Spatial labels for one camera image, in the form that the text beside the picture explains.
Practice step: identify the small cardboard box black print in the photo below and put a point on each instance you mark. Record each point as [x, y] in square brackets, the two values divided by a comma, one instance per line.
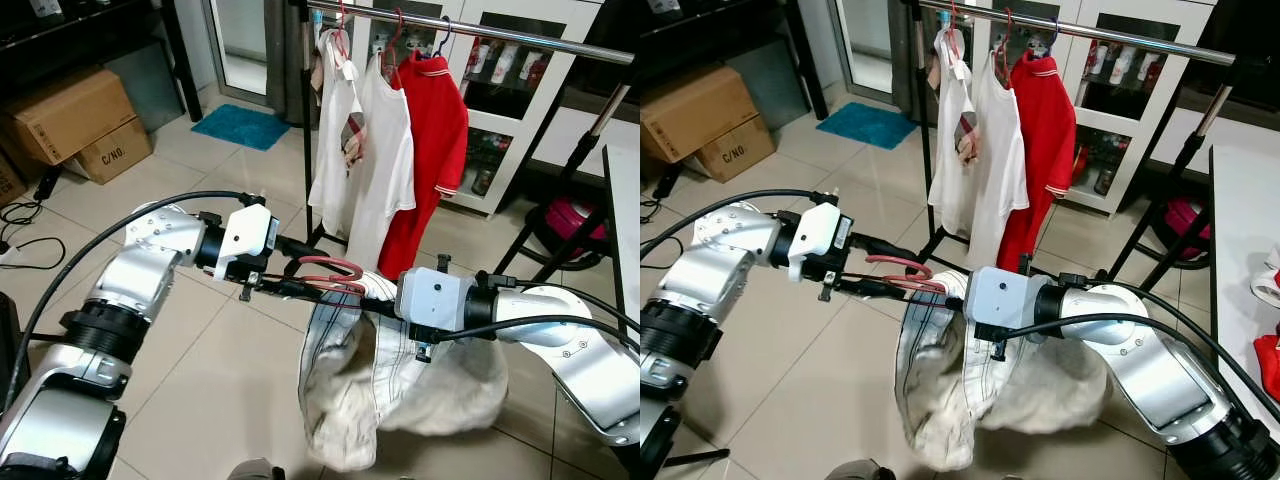
[115, 150]
[735, 150]

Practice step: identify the white printed t-shirt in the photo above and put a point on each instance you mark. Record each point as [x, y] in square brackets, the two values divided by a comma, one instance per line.
[1268, 280]

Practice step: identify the turquoise plastic hanger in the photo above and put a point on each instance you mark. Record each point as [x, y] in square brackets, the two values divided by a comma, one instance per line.
[945, 16]
[319, 16]

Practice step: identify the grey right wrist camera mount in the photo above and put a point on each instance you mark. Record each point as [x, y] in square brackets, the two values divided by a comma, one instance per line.
[435, 300]
[1000, 300]

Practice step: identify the dark blue hanger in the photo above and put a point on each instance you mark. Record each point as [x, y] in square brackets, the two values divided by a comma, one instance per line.
[443, 38]
[1050, 38]

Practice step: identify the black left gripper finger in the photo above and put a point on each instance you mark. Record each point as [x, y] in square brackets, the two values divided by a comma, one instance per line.
[310, 249]
[888, 249]
[300, 290]
[875, 290]

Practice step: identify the white jeans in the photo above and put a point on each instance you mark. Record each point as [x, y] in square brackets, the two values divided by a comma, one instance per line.
[940, 400]
[340, 400]

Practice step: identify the blue floor mat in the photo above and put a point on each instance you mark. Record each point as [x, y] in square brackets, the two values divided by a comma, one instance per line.
[240, 127]
[865, 125]

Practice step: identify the red t-shirt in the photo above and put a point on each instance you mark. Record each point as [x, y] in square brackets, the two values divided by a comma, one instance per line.
[1270, 365]

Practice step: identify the large brown cardboard box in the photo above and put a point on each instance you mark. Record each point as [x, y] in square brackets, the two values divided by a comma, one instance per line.
[695, 115]
[70, 115]

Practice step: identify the red polo shirt white trim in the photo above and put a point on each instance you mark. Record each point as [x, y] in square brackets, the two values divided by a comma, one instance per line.
[435, 130]
[1045, 130]

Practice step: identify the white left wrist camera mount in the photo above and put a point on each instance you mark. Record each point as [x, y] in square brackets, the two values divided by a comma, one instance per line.
[245, 235]
[818, 235]

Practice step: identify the black shelf unit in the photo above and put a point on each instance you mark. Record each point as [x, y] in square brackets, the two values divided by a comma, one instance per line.
[100, 30]
[720, 30]

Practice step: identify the white framed glass door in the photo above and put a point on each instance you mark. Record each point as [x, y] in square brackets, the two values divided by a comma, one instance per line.
[240, 50]
[865, 50]

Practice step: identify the shiny steel clothes rail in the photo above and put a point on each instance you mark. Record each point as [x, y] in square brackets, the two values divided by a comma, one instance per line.
[1100, 35]
[500, 37]

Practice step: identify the plain white t-shirt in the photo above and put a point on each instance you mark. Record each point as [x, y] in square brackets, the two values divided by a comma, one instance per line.
[385, 160]
[1000, 160]

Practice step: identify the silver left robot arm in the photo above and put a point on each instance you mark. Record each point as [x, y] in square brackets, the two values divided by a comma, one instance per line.
[110, 290]
[700, 330]

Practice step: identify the grey left robot foot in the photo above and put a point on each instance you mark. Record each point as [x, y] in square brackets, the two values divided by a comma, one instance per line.
[257, 470]
[860, 471]

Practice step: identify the black clothes rack frame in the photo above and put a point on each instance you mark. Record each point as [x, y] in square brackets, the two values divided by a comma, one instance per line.
[920, 130]
[307, 120]

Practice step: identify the red plastic hanger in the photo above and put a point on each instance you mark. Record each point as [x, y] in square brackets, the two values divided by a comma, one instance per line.
[900, 262]
[392, 45]
[341, 40]
[952, 40]
[335, 264]
[1003, 50]

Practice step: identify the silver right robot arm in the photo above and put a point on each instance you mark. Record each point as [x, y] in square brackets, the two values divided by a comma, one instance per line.
[560, 340]
[1150, 360]

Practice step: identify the pink black vacuum cleaner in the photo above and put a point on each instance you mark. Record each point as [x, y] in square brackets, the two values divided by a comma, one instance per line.
[1185, 215]
[570, 215]

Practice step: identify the black power adapter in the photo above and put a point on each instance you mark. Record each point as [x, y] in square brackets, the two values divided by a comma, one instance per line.
[47, 185]
[665, 185]

